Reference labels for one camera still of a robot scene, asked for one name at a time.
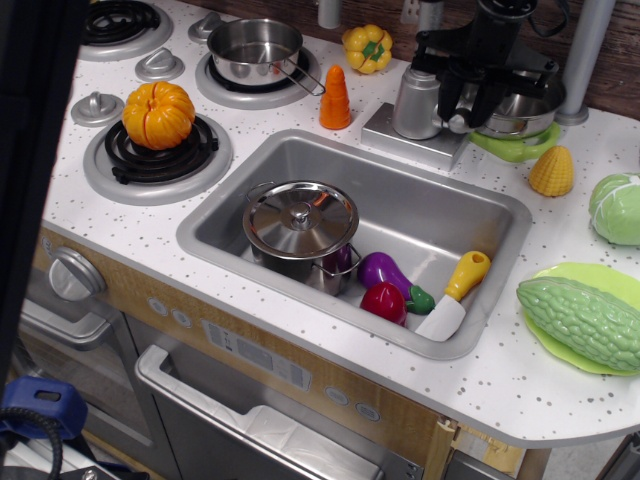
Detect rear right stove burner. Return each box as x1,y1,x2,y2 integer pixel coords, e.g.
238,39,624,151
195,48,323,110

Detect steel pot with lid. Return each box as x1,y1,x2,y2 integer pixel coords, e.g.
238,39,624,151
242,180,362,296

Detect front black stove burner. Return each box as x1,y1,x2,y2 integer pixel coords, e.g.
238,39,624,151
83,116,232,206

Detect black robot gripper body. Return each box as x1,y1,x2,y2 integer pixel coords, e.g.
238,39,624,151
412,1,560,98

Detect light green plate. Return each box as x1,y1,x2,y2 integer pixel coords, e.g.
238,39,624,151
524,262,639,376

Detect silver toy faucet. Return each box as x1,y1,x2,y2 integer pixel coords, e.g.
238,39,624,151
360,0,474,172

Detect grey support pole rear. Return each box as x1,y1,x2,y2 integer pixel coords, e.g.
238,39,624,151
317,0,342,30

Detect yellow toy corn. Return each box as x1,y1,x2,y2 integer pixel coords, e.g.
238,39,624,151
528,145,574,197

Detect silver dishwasher door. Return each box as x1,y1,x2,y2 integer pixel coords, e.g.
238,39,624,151
136,345,425,479

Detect grey support pole right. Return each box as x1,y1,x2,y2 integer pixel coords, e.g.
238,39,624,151
555,0,616,126

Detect grey toy sink basin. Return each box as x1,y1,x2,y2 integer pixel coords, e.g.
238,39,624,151
177,130,532,360

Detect grey stove knob front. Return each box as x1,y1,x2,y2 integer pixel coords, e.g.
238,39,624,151
71,91,124,128

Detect grey support pole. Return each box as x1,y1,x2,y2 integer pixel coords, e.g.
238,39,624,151
317,0,342,30
555,0,616,126

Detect red toy tomato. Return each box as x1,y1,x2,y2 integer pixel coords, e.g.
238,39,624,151
359,282,408,326

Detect green toy bitter gourd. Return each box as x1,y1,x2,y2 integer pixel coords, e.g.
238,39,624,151
516,276,639,371

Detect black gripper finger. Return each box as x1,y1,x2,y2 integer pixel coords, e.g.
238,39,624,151
467,74,512,128
436,67,469,120

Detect silver faucet lever handle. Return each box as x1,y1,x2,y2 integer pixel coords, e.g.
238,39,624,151
447,98,473,134

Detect purple toy eggplant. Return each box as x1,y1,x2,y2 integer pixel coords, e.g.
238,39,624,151
357,252,436,315

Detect green toy cutting board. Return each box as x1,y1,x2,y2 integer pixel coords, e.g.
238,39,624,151
469,122,561,163

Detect silver oven door handle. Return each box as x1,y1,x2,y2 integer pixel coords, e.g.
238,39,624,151
20,300,122,352

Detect grey stove knob rear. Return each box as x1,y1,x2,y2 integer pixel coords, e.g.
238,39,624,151
187,12,224,44

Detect orange toy pumpkin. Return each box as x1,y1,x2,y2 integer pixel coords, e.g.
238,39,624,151
122,81,196,151

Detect green toy cabbage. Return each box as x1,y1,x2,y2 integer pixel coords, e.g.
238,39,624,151
589,173,640,246

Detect black camera frame post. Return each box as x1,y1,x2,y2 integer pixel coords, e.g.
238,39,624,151
1,1,88,375

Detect grey stove knob middle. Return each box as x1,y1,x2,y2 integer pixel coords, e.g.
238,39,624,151
135,47,185,82

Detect grey control panel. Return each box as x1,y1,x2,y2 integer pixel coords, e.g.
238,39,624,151
201,319,312,391

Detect orange toy carrot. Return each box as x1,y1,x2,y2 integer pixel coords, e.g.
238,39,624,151
319,65,351,130

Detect steel pan behind faucet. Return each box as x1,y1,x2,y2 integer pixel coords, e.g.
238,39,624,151
475,76,566,140

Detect grey stove knob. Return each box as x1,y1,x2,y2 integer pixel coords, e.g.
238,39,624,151
187,12,224,44
71,91,124,128
135,47,185,82

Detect blue clamp with cable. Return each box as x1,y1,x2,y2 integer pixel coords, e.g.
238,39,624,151
0,376,89,480

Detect yellow toy bell pepper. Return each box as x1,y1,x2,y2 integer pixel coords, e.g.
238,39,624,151
341,24,393,75

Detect silver oven dial knob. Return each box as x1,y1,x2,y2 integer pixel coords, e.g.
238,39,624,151
48,247,107,302

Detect steel saucepan on stove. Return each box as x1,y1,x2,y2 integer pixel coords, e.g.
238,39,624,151
207,18,326,96

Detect rear left stove burner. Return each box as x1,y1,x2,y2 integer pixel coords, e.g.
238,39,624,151
79,1,173,62

